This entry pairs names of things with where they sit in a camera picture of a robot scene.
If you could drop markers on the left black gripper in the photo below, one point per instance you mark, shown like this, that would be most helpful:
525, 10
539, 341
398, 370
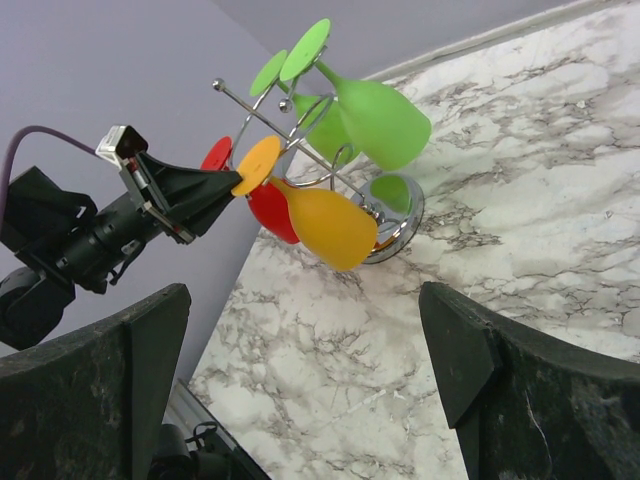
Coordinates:
97, 246

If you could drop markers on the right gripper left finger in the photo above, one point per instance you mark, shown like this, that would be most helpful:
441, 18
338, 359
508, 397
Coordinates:
89, 404

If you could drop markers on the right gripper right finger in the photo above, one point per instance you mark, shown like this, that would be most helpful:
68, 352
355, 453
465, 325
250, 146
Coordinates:
524, 404

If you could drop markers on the red plastic wine glass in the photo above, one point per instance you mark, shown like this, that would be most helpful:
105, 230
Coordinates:
266, 202

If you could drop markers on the orange plastic wine glass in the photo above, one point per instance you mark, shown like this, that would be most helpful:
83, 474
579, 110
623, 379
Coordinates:
335, 229

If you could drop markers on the green wine glass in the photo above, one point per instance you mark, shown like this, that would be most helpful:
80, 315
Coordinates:
329, 134
380, 120

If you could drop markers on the chrome wine glass rack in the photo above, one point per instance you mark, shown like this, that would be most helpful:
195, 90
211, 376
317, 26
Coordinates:
394, 201

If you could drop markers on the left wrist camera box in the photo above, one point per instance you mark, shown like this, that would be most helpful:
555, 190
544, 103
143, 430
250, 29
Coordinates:
121, 142

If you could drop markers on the aluminium table frame rail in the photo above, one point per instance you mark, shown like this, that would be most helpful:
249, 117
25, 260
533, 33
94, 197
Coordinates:
211, 449

